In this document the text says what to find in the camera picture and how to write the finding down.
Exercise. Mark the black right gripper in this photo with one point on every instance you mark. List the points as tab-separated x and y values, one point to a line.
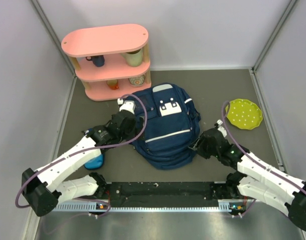
198	145

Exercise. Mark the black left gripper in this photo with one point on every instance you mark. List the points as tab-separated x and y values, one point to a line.
135	131

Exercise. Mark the navy blue student backpack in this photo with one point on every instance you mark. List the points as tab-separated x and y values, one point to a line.
171	124

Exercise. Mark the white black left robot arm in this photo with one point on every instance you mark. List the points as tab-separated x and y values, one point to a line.
47	186

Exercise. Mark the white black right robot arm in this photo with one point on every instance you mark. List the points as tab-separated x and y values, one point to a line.
254	178

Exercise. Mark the orange cup on shelf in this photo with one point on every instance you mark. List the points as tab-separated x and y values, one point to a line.
112	84

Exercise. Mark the patterned small bowl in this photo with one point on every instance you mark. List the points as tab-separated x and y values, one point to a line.
137	81

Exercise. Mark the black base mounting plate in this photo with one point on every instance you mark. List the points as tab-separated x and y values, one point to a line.
165	194

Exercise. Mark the blue dinosaur pencil case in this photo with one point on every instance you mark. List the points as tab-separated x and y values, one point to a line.
95	163

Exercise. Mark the green polka dot plate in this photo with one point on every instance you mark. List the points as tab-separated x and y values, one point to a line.
244	114

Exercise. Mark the pink three-tier shelf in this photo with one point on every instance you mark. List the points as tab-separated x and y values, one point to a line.
109	41

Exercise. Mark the pale green cup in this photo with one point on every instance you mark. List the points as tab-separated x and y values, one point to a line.
134	58

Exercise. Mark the dark blue mug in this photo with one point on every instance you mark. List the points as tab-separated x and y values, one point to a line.
97	60

